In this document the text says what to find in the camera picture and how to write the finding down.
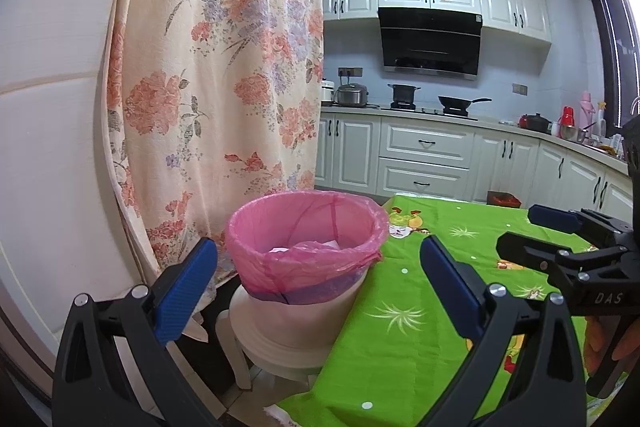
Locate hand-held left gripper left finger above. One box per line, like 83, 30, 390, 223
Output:
52, 237, 221, 427

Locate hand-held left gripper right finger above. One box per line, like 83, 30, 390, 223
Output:
419, 235, 588, 427

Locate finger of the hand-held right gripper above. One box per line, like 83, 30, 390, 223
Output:
528, 203, 633, 249
495, 231, 622, 289

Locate white bin with pink bag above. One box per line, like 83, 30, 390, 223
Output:
225, 189, 390, 350

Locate white foam piece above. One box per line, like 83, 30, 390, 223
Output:
269, 237, 342, 255

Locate person's right hand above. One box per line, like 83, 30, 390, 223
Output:
581, 315, 640, 378

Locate green printed tablecloth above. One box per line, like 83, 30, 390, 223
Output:
265, 193, 640, 427

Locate red floor bin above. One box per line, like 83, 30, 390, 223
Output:
487, 190, 521, 208

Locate dark red casserole pot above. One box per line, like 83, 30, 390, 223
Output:
518, 113, 551, 131

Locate grey kitchen countertop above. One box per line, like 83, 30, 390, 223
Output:
320, 104, 631, 172

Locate white plastic stool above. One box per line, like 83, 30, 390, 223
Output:
215, 284, 373, 390

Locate white lower cabinets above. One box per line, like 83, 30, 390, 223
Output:
315, 109, 636, 228

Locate black wok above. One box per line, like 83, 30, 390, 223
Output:
438, 95, 493, 112

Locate black gas stove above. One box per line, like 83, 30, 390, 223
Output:
390, 104, 478, 118

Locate dark framed window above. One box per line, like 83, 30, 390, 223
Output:
585, 0, 640, 128

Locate black cooking pot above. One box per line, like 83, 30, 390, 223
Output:
387, 83, 422, 105

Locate floral curtain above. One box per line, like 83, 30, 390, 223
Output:
102, 0, 326, 288

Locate black range hood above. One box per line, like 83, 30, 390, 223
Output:
377, 7, 483, 82

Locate silver rice cooker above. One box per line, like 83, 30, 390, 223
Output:
334, 83, 371, 108

